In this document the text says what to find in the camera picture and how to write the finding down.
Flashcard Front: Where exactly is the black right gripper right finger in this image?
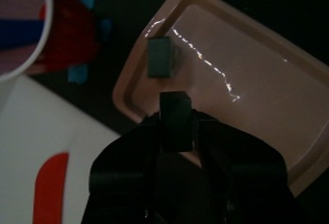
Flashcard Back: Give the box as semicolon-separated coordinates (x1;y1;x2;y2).
191;109;302;224

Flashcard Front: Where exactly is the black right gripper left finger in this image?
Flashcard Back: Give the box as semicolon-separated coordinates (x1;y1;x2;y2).
81;110;180;224

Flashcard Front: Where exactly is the toy sushi roll piece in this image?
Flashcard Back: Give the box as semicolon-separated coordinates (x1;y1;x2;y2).
147;36;179;79

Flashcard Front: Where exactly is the red toy knife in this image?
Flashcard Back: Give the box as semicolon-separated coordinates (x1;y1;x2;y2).
31;151;71;224

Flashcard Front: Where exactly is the white cutting board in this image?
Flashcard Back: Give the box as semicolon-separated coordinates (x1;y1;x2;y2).
0;73;123;224

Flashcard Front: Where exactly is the red plastic cup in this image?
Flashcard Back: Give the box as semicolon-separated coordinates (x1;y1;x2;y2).
0;0;101;82

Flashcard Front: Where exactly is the blue plastic utensil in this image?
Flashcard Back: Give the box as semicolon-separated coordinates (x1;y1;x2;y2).
0;17;47;51

